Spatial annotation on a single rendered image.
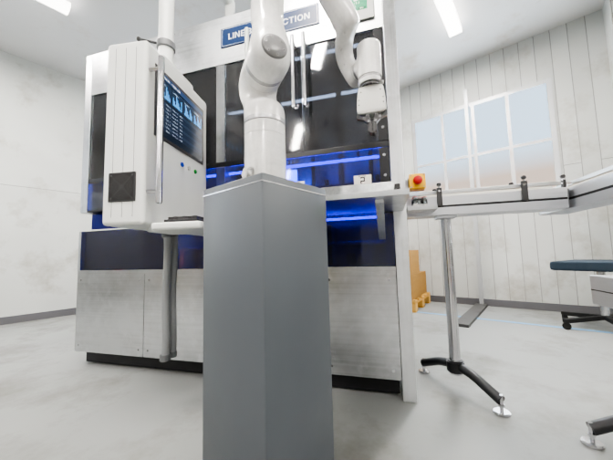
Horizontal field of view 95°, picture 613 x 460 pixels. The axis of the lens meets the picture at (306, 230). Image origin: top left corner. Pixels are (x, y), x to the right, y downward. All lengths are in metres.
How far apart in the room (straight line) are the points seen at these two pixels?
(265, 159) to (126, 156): 0.69
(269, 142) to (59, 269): 4.01
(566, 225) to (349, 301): 2.99
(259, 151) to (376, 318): 0.95
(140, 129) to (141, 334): 1.21
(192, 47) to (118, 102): 0.87
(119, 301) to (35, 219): 2.62
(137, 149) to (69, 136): 3.57
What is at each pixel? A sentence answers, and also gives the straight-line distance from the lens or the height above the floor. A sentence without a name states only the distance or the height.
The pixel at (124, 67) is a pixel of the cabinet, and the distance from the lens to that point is 1.50.
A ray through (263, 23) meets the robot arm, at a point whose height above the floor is 1.31.
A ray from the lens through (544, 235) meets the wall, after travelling 3.99.
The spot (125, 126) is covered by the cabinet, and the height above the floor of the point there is 1.19.
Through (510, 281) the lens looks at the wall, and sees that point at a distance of 4.01.
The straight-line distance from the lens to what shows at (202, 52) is 2.11.
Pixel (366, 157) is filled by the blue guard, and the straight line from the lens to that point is 1.46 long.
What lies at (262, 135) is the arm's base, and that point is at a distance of 0.81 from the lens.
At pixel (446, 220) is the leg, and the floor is 0.82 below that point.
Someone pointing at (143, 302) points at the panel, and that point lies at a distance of 2.00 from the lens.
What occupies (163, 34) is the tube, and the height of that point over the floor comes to 1.76.
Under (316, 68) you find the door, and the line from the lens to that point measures 1.73.
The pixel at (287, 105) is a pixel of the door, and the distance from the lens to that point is 1.68.
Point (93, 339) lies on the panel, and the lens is 2.33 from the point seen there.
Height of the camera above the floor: 0.67
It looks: 5 degrees up
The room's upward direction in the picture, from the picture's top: 2 degrees counter-clockwise
